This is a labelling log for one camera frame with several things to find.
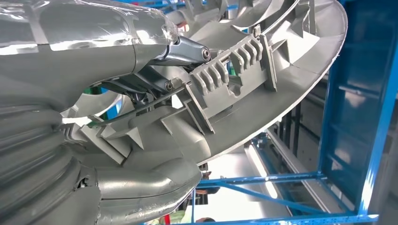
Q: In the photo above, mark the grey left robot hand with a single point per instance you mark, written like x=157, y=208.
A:
x=77, y=62

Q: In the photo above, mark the blue steel shelf rack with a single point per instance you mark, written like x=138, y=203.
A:
x=357, y=93

